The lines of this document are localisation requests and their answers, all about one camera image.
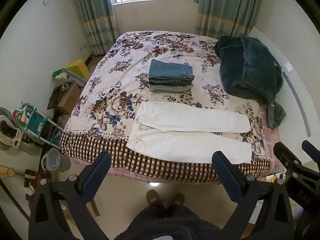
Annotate white headboard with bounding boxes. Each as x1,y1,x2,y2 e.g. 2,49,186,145
249,27,319,164

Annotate left brown slipper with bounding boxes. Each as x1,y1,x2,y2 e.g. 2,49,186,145
146,189,162,205

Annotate folded blue jeans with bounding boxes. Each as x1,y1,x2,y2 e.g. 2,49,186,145
149,59,195,87

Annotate white electric fan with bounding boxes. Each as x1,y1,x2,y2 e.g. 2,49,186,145
0,106,40,156

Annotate teal shelf rack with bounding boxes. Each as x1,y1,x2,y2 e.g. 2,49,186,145
12,102,63,149

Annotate brown slipper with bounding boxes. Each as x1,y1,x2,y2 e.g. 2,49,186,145
170,193,185,206
146,189,162,205

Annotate white pants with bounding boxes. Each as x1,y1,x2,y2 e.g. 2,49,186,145
126,102,252,164

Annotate green curtain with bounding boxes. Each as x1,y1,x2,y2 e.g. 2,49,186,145
76,0,119,55
195,0,259,39

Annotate right green curtain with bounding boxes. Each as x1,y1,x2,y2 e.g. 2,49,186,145
195,0,259,39

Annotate green plastic basket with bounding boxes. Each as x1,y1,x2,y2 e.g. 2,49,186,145
52,68,87,88

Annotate left green curtain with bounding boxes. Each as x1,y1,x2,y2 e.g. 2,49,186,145
76,0,119,55

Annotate folded grey garment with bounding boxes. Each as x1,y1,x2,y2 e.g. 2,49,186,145
150,85,192,94

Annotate brown cardboard box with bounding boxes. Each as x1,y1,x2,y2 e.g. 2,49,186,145
57,83,81,115

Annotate grey trash bin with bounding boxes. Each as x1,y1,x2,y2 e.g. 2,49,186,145
41,148,71,172

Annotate right brown slipper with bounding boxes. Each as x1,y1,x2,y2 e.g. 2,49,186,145
170,193,185,206

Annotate dark green quilt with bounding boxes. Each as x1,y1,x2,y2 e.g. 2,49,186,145
215,34,286,129

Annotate yellow box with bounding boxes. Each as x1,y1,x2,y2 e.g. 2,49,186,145
67,59,91,80

